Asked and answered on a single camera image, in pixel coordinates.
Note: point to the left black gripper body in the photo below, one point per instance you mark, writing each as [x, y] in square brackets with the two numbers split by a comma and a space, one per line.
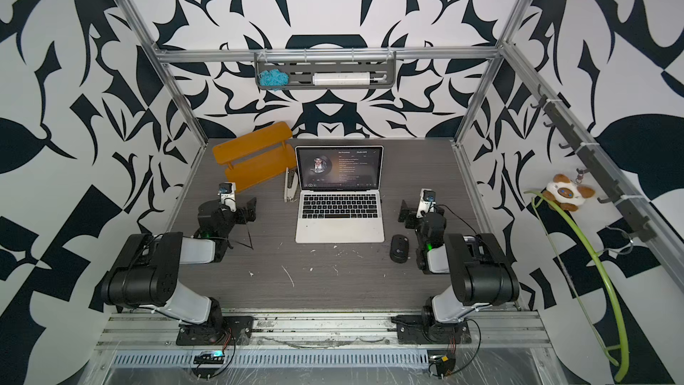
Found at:
[248, 210]

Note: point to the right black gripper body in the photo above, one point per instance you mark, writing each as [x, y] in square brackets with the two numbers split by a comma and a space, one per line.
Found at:
[408, 213]

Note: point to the black wireless mouse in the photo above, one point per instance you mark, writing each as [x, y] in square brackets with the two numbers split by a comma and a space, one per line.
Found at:
[399, 249]

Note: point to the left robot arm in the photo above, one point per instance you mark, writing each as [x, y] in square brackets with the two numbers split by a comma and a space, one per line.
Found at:
[145, 275]

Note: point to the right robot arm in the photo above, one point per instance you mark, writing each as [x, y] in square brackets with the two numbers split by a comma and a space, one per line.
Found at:
[480, 274]

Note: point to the silver laptop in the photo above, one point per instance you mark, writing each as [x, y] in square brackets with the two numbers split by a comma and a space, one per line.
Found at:
[339, 200]

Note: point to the grey stapler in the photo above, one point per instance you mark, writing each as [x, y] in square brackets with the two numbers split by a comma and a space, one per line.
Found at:
[291, 185]

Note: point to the teal cloth ball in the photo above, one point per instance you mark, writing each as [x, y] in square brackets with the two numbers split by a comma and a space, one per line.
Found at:
[273, 79]

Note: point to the left controller board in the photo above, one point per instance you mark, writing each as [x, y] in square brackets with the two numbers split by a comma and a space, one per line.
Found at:
[209, 358]

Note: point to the controller board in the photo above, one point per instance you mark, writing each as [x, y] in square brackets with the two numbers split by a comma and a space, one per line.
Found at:
[441, 366]
[209, 358]

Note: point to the right controller board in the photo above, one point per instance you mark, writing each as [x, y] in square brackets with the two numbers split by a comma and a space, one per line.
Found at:
[441, 366]

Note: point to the plush cat toy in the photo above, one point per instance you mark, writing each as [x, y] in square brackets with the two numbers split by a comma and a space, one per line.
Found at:
[567, 194]

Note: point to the white paper roll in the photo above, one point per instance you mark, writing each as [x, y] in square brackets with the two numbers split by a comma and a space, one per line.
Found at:
[341, 79]

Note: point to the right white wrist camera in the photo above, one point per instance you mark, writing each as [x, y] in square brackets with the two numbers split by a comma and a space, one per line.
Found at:
[427, 202]

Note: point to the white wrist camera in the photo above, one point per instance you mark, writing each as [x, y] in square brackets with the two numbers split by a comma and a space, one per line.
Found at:
[427, 202]
[227, 196]

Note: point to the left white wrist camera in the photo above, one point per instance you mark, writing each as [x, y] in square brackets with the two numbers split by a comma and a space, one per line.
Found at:
[227, 196]

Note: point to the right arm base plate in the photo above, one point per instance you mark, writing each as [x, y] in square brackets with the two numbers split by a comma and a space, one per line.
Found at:
[414, 329]

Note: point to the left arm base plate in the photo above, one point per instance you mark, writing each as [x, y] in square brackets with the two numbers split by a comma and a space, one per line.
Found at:
[234, 329]

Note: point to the grey wall shelf tray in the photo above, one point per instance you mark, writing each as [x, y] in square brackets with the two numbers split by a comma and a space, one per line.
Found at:
[302, 65]

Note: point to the black hook rail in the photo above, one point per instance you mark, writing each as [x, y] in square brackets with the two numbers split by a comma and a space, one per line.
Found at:
[617, 191]

